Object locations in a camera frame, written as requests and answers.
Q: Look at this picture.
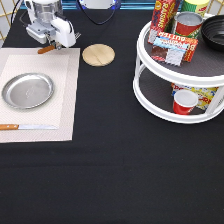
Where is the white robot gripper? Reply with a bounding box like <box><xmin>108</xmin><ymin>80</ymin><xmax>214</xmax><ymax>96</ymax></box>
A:
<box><xmin>25</xmin><ymin>0</ymin><xmax>76</xmax><ymax>50</ymax></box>

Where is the silver metal plate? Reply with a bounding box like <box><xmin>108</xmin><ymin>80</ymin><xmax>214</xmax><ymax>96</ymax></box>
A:
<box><xmin>2</xmin><ymin>73</ymin><xmax>54</xmax><ymax>109</ymax></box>

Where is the beige woven placemat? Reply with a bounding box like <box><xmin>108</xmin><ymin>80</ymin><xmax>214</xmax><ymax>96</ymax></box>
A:
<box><xmin>0</xmin><ymin>48</ymin><xmax>80</xmax><ymax>143</ymax></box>

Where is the round wooden coaster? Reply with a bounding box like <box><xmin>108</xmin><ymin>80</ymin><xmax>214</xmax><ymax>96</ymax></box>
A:
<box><xmin>82</xmin><ymin>44</ymin><xmax>115</xmax><ymax>67</ymax></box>

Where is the chocolate bar packet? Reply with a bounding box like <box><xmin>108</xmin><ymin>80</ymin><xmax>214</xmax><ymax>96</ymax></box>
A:
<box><xmin>151</xmin><ymin>37</ymin><xmax>188</xmax><ymax>66</ymax></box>

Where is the red raisins box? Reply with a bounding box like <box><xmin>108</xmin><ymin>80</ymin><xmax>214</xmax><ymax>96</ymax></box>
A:
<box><xmin>148</xmin><ymin>0</ymin><xmax>175</xmax><ymax>44</ymax></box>

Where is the red tin can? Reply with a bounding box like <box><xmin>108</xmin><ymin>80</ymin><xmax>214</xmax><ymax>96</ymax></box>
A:
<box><xmin>174</xmin><ymin>11</ymin><xmax>203</xmax><ymax>39</ymax></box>

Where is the red butter box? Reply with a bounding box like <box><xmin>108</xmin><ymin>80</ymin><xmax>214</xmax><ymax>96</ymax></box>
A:
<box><xmin>154</xmin><ymin>32</ymin><xmax>198</xmax><ymax>62</ymax></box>

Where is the red plastic cup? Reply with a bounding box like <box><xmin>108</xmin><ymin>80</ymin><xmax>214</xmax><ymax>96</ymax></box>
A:
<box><xmin>173</xmin><ymin>89</ymin><xmax>198</xmax><ymax>115</ymax></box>

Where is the white two-tier turntable shelf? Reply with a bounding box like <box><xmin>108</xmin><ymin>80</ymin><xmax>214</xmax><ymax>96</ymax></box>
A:
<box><xmin>133</xmin><ymin>22</ymin><xmax>224</xmax><ymax>124</ymax></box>

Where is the green yellow canister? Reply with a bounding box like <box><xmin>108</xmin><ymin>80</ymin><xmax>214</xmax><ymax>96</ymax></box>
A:
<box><xmin>181</xmin><ymin>0</ymin><xmax>210</xmax><ymax>16</ymax></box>

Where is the yellow food box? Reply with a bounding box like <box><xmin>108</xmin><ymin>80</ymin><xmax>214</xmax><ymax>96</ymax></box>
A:
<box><xmin>171</xmin><ymin>83</ymin><xmax>218</xmax><ymax>110</ymax></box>

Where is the black bowl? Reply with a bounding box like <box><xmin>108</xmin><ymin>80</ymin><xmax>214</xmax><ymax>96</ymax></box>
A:
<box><xmin>201</xmin><ymin>15</ymin><xmax>224</xmax><ymax>52</ymax></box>

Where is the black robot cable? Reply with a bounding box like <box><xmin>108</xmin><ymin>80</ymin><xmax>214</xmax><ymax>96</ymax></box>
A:
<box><xmin>75</xmin><ymin>0</ymin><xmax>122</xmax><ymax>26</ymax></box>

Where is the wooden handled knife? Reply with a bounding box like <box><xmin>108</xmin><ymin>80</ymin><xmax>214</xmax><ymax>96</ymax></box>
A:
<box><xmin>0</xmin><ymin>124</ymin><xmax>57</xmax><ymax>130</ymax></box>

